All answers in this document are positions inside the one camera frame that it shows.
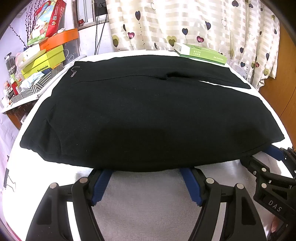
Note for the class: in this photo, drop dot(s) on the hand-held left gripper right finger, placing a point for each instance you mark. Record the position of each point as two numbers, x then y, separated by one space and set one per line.
192 185

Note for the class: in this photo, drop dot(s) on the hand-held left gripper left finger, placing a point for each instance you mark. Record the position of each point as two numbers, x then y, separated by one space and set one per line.
100 185

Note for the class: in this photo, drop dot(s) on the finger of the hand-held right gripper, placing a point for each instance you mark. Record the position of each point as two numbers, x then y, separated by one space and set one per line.
274 153
256 168

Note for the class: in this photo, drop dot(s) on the black pants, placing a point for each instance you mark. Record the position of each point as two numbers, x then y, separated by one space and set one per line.
138 115

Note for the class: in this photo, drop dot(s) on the brown wooden wardrobe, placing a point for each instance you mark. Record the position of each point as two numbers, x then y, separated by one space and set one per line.
284 92

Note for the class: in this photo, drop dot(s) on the black binder clip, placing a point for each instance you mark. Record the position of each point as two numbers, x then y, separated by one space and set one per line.
5 173

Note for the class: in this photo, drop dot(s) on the wooden side table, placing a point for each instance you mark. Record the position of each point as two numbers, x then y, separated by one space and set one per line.
20 113

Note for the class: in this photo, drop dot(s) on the black white striped box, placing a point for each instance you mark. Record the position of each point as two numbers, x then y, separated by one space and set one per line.
34 89

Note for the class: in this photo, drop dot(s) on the green cardboard box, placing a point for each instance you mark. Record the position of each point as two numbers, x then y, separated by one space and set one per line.
203 54

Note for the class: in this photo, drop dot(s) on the light blue packet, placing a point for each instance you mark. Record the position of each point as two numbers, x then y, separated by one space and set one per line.
32 80

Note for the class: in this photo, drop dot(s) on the yellow-green shoe box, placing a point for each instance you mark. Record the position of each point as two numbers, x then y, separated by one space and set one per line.
46 62

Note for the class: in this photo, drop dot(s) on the clear plastic storage box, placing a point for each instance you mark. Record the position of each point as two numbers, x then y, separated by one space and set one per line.
74 51

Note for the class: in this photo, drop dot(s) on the orange box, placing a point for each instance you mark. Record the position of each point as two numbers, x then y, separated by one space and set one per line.
64 37

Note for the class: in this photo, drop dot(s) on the cream heart print curtain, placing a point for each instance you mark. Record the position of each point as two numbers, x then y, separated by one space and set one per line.
185 18

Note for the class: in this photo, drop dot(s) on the colourful printed bag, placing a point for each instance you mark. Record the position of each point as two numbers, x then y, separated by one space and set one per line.
46 23

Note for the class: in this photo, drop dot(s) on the window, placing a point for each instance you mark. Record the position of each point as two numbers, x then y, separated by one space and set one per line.
87 11

